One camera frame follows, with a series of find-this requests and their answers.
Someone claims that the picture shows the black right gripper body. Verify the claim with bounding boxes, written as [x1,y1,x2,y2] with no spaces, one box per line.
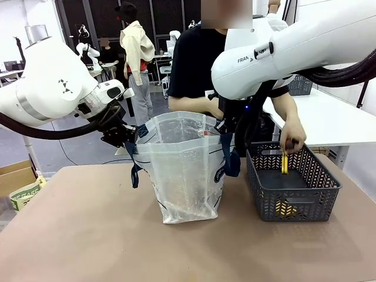
[217,98,247,133]

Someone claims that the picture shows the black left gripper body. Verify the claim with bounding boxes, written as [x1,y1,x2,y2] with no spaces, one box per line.
[98,105,126,149]

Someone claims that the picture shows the clear shopping bag navy handles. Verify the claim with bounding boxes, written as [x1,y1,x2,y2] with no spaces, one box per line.
[125,111,242,225]

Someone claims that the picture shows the yellow banana bunch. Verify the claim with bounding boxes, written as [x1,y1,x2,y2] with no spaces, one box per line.
[280,139,300,176]

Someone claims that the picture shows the person's left forearm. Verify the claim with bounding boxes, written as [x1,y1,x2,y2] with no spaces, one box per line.
[271,93,306,139]

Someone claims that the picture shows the person's right forearm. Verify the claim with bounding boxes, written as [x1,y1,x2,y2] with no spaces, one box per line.
[168,96,224,120]

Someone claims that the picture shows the person's left hand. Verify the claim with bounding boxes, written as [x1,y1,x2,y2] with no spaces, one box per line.
[279,122,307,154]

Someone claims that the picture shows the person in black t-shirt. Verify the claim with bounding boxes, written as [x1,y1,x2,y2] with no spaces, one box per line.
[167,26,298,120]

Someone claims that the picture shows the seated person black shirt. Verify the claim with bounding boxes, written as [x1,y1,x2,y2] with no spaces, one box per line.
[99,37,120,80]

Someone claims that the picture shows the small green top table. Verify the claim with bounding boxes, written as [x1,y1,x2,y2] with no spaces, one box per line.
[159,66,173,86]

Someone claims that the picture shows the mannequin beige jacket grey pants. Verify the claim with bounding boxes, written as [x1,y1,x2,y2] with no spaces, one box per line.
[114,1,156,122]

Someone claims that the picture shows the white side table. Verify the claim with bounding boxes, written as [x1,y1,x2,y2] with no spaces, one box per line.
[262,86,376,147]

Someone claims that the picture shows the brown cardboard box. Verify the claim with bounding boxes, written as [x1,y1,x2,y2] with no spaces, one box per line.
[0,160,39,198]

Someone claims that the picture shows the green white paper sack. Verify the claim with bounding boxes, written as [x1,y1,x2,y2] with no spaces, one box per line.
[9,175,48,213]

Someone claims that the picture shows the mannequin white shirt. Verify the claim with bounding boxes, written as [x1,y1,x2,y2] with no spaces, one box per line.
[266,0,289,29]

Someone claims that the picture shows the grey light panel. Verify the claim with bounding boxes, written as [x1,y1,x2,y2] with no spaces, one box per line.
[24,24,52,49]

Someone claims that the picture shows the black tripod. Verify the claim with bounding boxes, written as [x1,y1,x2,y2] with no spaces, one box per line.
[12,36,28,63]

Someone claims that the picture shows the black slanted pole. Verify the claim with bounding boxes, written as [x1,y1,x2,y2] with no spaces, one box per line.
[356,78,370,109]

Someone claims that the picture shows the black left arm cable sleeve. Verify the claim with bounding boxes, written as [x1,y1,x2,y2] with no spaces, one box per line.
[0,104,123,141]

